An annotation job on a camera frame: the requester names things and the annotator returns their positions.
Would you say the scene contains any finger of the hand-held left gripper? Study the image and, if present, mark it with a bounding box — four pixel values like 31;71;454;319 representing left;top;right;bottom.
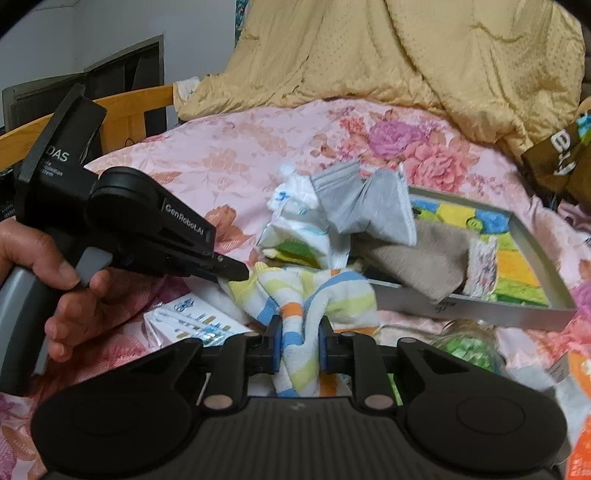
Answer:
117;233;251;283

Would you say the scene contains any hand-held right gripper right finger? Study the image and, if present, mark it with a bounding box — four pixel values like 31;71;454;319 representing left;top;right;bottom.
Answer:
317;316;445;410

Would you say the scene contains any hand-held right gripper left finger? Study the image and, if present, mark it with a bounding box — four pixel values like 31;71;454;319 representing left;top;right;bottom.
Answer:
161;316;284;410

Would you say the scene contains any striped pastel towel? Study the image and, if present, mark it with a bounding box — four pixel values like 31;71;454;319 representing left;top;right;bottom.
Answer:
228;261;380;398

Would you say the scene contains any white printed cloth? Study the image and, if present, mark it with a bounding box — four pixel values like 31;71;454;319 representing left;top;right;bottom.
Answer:
256;205;352;271

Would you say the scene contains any taupe towel with floral edge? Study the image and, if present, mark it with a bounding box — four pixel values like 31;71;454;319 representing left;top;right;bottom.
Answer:
353;225;498;304

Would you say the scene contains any grey sock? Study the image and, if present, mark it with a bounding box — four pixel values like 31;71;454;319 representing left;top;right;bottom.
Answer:
308;159;419;248

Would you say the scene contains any grey shallow tray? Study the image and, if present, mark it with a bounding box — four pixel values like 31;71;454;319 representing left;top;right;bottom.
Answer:
364;184;579;332

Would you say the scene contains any person's left hand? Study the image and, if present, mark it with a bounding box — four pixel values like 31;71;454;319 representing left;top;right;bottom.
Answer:
0;217;112;364

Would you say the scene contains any white blue printed packet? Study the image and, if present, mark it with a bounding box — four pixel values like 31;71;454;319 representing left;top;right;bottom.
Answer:
143;294;253;350

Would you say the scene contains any pink floral bedsheet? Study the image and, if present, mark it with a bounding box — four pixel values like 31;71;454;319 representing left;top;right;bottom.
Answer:
0;99;591;480

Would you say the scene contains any green plastic bag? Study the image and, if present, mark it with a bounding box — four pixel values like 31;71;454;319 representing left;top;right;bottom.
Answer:
433;320;500;371

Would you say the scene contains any colourful cartoon towel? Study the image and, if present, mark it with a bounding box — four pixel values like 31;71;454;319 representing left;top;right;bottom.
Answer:
408;194;553;306

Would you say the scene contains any orange white packet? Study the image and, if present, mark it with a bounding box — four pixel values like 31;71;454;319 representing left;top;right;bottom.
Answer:
549;340;591;480

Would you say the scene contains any beige quilt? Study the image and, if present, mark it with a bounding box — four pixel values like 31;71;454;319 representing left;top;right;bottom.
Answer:
177;0;588;161

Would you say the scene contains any brown multicolour striped garment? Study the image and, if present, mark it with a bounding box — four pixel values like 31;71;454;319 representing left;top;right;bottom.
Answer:
521;99;591;200

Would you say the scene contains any wooden bed frame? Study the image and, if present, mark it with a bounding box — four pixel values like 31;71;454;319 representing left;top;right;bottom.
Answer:
0;83;177;172

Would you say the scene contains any colourful wall poster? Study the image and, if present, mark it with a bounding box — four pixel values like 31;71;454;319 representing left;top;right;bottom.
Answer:
233;0;253;48

